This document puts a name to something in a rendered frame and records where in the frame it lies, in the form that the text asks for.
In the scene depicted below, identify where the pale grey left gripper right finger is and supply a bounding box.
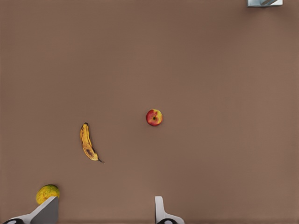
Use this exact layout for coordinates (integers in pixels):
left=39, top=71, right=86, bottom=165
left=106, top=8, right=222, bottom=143
left=155, top=196, right=185, bottom=224

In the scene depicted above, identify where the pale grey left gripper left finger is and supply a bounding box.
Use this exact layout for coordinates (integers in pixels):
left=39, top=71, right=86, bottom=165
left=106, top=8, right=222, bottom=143
left=0, top=196, right=59, bottom=224

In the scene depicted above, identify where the red yellow apple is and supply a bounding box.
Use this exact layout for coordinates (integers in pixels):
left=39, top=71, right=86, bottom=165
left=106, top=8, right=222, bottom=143
left=146, top=109, right=164, bottom=127

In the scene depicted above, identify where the yellow green round fruit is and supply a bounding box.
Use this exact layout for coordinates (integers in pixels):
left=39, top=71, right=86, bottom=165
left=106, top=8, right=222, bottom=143
left=36, top=184, right=60, bottom=205

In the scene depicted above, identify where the yellow spotted banana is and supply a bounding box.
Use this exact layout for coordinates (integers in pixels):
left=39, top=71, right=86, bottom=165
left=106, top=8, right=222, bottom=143
left=79, top=122, right=105, bottom=164

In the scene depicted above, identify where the silver frame post foot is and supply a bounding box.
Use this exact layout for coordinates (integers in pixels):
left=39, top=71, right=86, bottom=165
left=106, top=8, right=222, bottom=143
left=247, top=0, right=284, bottom=7

